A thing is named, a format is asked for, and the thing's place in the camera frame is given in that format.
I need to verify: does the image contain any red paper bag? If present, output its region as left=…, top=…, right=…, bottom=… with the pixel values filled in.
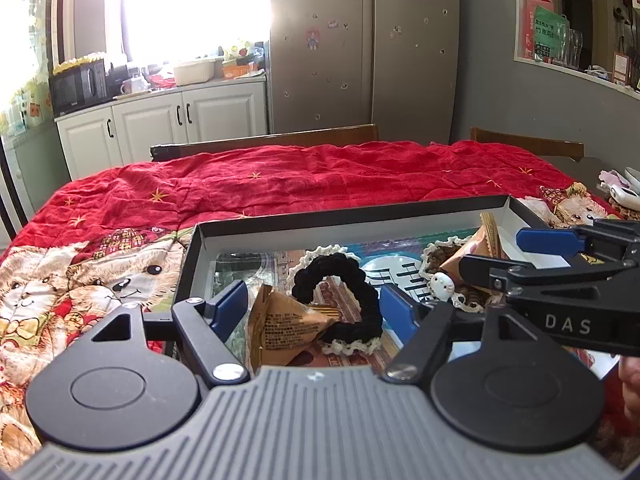
left=522, top=0, right=555, bottom=61

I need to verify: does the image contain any shallow black cardboard box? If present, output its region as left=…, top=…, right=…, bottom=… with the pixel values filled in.
left=171, top=194, right=623, bottom=381

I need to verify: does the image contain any person's right hand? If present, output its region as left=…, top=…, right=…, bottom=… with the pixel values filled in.
left=618, top=357, right=640, bottom=423

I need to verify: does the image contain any white plastic basin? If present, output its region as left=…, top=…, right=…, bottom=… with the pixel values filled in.
left=172, top=58, right=217, bottom=86

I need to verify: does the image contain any orange box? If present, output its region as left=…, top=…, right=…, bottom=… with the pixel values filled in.
left=221, top=62, right=259, bottom=80

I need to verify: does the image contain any black countertop appliance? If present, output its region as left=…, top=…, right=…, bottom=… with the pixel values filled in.
left=107, top=62, right=132, bottom=97

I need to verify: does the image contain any black scrunchie with white lace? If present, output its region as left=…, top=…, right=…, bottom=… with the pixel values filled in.
left=287, top=245, right=383, bottom=357

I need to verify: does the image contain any green paper bag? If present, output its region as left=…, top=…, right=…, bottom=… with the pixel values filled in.
left=532, top=5, right=570, bottom=63

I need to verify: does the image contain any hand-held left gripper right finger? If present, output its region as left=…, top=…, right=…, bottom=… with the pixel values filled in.
left=381, top=285, right=551, bottom=385

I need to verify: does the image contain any grey double-door refrigerator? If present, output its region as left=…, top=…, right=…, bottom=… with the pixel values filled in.
left=269, top=0, right=461, bottom=144

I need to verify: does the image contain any cream triangular snack packet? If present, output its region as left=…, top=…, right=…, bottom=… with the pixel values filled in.
left=440, top=212, right=531, bottom=283

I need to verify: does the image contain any woven wicker coaster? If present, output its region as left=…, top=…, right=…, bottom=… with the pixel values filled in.
left=607, top=195, right=640, bottom=222

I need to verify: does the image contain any white kitchen cabinet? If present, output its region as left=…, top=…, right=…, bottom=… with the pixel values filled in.
left=55, top=77, right=268, bottom=181

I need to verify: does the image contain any olive scrunchie with white lace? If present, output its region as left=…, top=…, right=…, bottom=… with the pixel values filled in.
left=421, top=236, right=493, bottom=312

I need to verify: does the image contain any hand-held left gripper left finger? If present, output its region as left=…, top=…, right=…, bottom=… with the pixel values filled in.
left=90, top=280, right=250, bottom=387

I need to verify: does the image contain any red printed blanket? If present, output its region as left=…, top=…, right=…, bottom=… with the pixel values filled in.
left=0, top=140, right=640, bottom=461

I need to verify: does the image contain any clear drinking glasses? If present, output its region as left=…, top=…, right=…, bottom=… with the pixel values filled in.
left=552, top=20, right=585, bottom=70

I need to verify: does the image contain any brown triangular snack packet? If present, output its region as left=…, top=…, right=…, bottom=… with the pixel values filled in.
left=248, top=284, right=342, bottom=376

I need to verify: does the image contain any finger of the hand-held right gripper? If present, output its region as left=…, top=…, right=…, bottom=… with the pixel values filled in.
left=516, top=219, right=640, bottom=261
left=459, top=255, right=631, bottom=297

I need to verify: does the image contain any black microwave oven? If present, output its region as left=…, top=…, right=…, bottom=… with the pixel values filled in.
left=48, top=58, right=109, bottom=117

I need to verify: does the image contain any yellow lace microwave cover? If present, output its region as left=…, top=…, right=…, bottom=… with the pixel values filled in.
left=52, top=52, right=107, bottom=74

